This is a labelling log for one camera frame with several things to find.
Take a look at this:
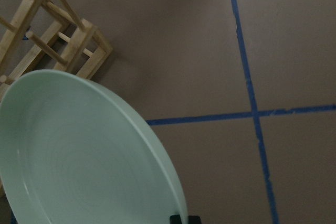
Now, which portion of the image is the wooden dish rack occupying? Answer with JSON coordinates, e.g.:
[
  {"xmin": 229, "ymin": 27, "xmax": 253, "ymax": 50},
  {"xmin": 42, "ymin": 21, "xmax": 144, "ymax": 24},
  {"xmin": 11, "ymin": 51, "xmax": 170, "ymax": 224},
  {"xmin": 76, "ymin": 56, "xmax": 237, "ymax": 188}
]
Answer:
[{"xmin": 1, "ymin": 0, "xmax": 113, "ymax": 96}]

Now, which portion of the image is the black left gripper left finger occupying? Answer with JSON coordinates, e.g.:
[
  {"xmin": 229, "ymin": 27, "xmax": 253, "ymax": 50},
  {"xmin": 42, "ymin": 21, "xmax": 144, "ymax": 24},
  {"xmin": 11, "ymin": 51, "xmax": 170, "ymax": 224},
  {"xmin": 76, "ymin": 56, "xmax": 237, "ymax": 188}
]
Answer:
[{"xmin": 169, "ymin": 215, "xmax": 182, "ymax": 224}]

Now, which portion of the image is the mint green plate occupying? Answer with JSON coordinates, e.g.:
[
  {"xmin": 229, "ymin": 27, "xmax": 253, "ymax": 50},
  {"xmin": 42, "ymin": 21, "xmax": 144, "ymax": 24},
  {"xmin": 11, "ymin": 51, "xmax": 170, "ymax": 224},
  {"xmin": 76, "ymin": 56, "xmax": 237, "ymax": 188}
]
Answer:
[{"xmin": 1, "ymin": 70, "xmax": 188, "ymax": 223}]

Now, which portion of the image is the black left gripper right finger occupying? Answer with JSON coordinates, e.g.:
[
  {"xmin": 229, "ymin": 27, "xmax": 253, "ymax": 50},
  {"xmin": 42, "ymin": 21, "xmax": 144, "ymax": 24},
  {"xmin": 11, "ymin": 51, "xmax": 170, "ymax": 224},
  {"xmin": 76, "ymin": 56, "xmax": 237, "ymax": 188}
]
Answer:
[{"xmin": 188, "ymin": 216, "xmax": 201, "ymax": 224}]

